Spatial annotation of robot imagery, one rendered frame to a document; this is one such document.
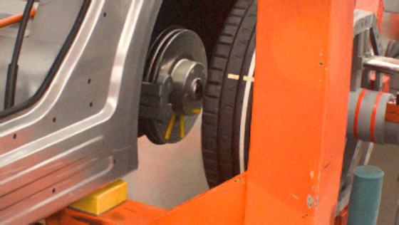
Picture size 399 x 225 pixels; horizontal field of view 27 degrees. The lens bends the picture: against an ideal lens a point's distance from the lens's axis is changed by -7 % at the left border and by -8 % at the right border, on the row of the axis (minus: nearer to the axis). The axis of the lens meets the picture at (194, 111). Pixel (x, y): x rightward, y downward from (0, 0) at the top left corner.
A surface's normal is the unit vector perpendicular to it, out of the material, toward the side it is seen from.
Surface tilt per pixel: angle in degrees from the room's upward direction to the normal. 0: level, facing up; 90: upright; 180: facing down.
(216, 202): 90
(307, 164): 90
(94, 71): 90
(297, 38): 90
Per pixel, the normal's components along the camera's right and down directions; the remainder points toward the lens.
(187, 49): 0.88, 0.17
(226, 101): -0.44, 0.04
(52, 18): -0.40, -0.20
